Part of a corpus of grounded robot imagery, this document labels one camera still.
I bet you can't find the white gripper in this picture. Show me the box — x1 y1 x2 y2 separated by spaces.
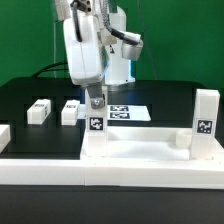
63 16 109 110

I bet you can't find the white front fence wall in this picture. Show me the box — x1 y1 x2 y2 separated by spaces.
0 159 224 189

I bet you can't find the white desk top tray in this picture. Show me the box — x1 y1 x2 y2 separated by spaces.
78 125 224 165

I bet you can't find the white left fence piece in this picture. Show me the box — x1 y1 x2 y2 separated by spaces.
0 124 11 153

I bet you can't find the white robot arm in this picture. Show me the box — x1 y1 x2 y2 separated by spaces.
52 0 141 109

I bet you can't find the fiducial marker sheet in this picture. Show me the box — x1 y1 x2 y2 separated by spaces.
77 103 152 122

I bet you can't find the white cable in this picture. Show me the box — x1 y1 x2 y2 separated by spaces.
53 16 58 69

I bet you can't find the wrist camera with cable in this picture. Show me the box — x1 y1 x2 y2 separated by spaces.
101 0 143 61

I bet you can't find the black cable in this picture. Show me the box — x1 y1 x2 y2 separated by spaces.
31 60 73 79

